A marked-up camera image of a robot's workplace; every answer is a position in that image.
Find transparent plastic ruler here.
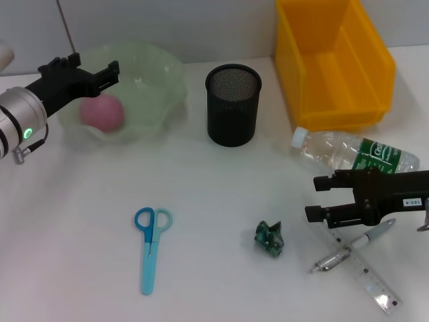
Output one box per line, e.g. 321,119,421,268
301,214,403,316

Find pink toy peach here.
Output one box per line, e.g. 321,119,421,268
79,93,125,132

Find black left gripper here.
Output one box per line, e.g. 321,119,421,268
25,52,121,119

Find grey marker pen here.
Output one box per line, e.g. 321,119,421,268
308,217,397,274

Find green plastic wrapper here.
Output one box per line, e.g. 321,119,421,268
251,219,286,259

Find yellow plastic storage bin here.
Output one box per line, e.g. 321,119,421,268
275,0,397,132

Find black mesh pen holder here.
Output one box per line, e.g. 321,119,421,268
205,63,263,148

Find clear water bottle green label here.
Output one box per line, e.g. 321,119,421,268
290,126,421,175

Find blue scissors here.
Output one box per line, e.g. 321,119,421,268
134,207,174,297

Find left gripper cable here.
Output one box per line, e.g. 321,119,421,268
11,122,51,166

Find pale green glass fruit plate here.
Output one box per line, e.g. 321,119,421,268
55,40,188,146

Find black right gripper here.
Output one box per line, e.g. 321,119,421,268
304,168,429,231

